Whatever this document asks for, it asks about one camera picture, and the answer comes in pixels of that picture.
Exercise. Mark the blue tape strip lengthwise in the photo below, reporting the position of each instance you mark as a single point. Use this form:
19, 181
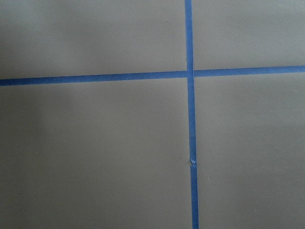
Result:
191, 113

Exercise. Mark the blue tape strip crosswise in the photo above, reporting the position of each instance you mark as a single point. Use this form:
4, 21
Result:
148, 76

